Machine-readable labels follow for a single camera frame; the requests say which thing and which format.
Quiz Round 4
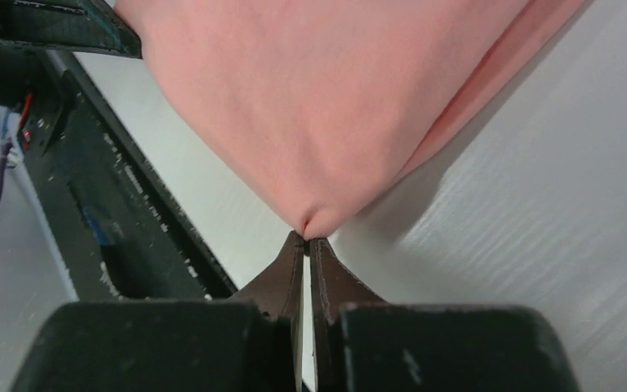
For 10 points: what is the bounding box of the salmon pink t shirt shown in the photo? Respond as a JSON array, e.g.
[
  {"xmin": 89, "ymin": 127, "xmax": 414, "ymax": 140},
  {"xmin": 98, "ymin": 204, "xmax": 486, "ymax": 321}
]
[{"xmin": 114, "ymin": 0, "xmax": 581, "ymax": 238}]

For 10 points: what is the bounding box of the small electronics board with leds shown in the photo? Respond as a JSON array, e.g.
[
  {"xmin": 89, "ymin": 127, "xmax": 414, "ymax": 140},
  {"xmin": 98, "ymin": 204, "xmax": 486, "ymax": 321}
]
[{"xmin": 0, "ymin": 91, "xmax": 33, "ymax": 168}]

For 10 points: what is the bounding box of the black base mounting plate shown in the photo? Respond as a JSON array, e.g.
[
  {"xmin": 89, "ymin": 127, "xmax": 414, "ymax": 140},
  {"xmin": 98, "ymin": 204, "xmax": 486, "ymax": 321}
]
[{"xmin": 23, "ymin": 52, "xmax": 237, "ymax": 301}]

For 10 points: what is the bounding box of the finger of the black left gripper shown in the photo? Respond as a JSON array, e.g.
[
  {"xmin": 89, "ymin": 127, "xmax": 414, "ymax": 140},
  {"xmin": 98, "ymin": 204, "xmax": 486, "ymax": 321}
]
[{"xmin": 0, "ymin": 0, "xmax": 142, "ymax": 59}]

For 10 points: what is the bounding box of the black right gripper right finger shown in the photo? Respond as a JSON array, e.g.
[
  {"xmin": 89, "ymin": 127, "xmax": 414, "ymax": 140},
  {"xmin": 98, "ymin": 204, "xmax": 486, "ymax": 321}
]
[{"xmin": 309, "ymin": 238, "xmax": 580, "ymax": 391}]

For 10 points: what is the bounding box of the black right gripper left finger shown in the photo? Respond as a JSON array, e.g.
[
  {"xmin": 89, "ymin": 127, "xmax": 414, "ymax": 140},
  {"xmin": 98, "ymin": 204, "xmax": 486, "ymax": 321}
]
[{"xmin": 11, "ymin": 233, "xmax": 305, "ymax": 391}]

